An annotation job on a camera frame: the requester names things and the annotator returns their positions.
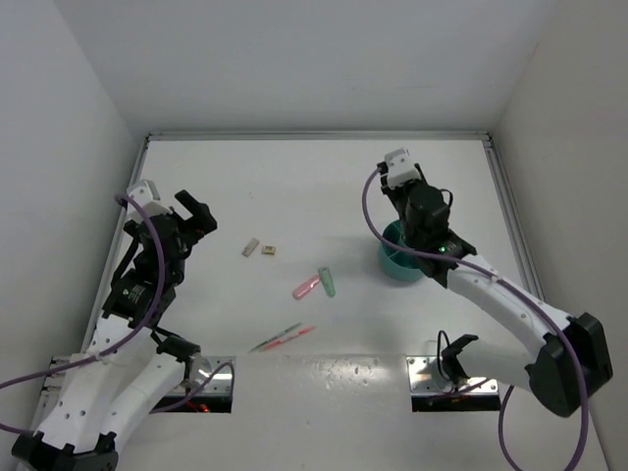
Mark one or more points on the green highlighter marker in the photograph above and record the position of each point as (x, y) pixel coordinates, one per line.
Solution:
(327, 281)

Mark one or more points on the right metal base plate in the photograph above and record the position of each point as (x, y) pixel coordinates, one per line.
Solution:
(426, 381)

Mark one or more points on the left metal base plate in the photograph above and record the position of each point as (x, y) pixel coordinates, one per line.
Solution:
(212, 376)

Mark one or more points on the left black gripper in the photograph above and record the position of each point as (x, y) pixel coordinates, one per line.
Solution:
(200, 224)

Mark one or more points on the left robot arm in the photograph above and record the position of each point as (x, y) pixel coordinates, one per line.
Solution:
(130, 363)

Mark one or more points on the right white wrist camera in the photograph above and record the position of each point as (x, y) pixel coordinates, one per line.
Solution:
(397, 169)

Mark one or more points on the red thin pen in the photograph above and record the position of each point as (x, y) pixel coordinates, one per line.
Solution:
(288, 338)

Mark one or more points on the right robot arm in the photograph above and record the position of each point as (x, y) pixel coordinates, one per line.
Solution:
(562, 359)

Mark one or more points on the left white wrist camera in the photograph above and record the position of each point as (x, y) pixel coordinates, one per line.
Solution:
(147, 197)

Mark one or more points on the beige eraser block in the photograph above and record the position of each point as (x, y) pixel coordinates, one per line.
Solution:
(250, 247)

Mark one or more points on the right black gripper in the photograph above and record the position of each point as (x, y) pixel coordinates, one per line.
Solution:
(392, 193)

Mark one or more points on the green thin pen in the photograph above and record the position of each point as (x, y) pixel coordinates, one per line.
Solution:
(277, 336)

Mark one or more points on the small tan square box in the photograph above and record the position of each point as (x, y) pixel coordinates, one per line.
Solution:
(268, 250)

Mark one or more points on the pink highlighter marker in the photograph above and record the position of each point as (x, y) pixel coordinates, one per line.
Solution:
(306, 287)

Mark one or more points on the teal round divided container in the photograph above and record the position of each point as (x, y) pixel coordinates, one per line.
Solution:
(397, 265)

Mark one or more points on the metal base plate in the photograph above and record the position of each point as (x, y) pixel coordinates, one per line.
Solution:
(212, 376)
(426, 381)

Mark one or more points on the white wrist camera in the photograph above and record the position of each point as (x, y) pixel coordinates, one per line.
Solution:
(147, 197)
(397, 169)

